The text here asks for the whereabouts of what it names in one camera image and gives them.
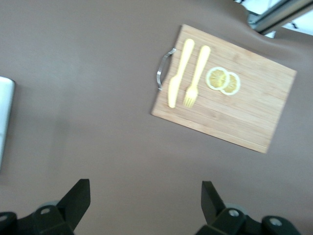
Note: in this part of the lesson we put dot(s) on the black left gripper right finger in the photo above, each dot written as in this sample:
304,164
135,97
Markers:
212,210

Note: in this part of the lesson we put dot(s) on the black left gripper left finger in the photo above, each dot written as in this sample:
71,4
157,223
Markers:
73,208

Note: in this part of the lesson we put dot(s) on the white rack with wooden rods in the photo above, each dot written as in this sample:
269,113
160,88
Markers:
5,117

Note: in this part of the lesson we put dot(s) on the lemon slice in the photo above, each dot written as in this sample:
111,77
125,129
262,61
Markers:
232,85
216,78

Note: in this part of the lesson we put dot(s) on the yellow plastic fork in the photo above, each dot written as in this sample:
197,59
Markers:
198,71

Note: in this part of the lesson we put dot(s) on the yellow plastic knife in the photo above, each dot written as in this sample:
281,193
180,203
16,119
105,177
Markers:
179,73

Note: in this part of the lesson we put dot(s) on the aluminium camera post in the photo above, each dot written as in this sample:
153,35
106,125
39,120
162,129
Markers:
276,14

